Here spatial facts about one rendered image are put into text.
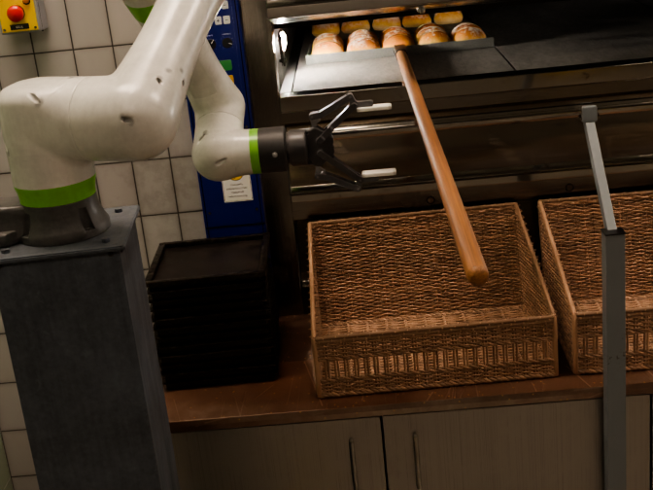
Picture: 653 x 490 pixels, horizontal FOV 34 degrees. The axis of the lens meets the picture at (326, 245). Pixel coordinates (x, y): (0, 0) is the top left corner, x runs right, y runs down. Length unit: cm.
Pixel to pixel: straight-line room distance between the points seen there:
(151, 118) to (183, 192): 123
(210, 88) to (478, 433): 97
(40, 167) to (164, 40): 27
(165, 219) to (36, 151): 119
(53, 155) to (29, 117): 7
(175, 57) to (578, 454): 136
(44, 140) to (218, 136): 56
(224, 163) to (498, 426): 86
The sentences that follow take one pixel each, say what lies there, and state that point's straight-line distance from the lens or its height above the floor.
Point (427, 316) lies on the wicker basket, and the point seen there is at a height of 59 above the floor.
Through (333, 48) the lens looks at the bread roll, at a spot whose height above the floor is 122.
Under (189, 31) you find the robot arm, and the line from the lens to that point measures 171.
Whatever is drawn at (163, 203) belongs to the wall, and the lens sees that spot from 282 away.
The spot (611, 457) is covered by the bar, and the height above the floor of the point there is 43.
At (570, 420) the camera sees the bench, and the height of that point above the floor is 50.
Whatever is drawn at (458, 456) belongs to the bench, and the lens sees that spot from 247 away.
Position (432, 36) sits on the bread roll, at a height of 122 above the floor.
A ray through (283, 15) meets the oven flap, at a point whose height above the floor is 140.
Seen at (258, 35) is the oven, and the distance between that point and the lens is 269.
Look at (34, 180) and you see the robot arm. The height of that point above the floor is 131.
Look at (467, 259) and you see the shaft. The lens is 144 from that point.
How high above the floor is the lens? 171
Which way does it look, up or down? 19 degrees down
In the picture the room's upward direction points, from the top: 6 degrees counter-clockwise
